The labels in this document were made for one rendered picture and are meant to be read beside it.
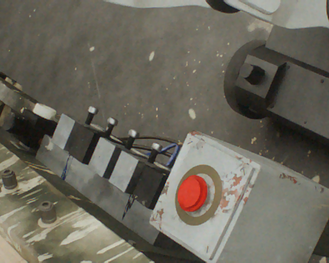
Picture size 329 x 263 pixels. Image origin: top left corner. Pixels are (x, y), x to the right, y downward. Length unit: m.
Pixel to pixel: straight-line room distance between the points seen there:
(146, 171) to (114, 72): 1.39
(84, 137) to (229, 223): 0.52
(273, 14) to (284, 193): 0.63
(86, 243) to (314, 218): 0.34
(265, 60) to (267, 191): 1.01
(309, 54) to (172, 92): 0.63
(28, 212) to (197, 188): 0.41
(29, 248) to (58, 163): 0.31
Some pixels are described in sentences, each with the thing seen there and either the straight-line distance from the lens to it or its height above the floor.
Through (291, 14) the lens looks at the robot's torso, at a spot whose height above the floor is 0.43.
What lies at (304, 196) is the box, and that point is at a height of 0.83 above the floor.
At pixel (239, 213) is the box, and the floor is 0.92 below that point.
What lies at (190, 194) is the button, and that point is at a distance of 0.85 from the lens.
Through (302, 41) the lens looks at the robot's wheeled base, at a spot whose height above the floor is 0.17.
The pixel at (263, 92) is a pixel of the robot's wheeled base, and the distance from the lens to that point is 1.81.
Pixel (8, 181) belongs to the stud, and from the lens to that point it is 1.25.
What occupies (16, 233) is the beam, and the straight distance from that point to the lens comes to 1.16.
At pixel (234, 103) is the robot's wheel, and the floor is 0.16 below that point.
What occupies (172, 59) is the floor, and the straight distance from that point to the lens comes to 2.37.
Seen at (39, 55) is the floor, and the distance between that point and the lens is 2.94.
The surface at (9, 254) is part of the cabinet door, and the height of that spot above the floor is 0.90.
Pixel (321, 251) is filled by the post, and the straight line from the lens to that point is 1.03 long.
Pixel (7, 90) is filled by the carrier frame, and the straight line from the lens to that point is 2.70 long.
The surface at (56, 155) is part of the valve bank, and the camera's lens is 1.40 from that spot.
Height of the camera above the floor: 1.56
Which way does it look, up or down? 43 degrees down
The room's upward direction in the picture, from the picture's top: 70 degrees counter-clockwise
